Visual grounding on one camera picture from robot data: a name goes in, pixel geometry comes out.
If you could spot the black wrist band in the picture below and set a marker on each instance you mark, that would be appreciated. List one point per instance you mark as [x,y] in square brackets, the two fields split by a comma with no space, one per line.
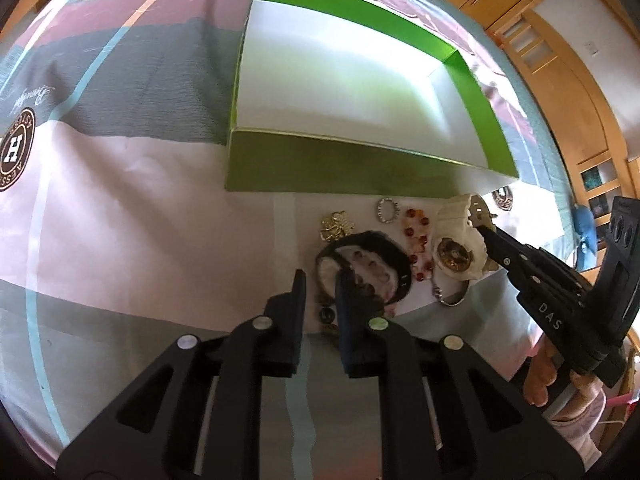
[378,262]

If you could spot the wooden wardrobe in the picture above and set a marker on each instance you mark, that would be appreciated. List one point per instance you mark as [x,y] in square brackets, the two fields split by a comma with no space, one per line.
[580,118]

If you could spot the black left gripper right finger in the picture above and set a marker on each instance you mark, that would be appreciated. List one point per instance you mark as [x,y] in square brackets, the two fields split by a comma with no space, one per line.
[445,412]

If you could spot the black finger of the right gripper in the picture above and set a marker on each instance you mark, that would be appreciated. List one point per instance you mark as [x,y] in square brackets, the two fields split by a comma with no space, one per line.
[505,249]

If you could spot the silver bangle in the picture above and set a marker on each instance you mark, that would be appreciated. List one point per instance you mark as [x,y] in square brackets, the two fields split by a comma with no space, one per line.
[451,300]

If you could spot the patterned bed sheet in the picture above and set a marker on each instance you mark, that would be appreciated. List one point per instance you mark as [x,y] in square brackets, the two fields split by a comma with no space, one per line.
[119,236]

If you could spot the green cardboard box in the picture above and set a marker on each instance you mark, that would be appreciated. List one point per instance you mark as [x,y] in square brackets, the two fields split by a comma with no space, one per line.
[346,97]

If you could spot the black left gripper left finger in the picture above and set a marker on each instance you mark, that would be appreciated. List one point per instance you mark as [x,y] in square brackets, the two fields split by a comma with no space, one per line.
[194,412]

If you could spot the gold brooch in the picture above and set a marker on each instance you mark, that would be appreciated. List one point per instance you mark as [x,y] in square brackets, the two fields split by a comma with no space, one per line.
[336,226]

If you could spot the white wrist watch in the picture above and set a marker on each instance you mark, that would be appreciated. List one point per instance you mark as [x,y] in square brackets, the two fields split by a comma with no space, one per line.
[458,248]

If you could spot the person's hand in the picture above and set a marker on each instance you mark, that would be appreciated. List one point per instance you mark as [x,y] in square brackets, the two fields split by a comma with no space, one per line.
[542,374]

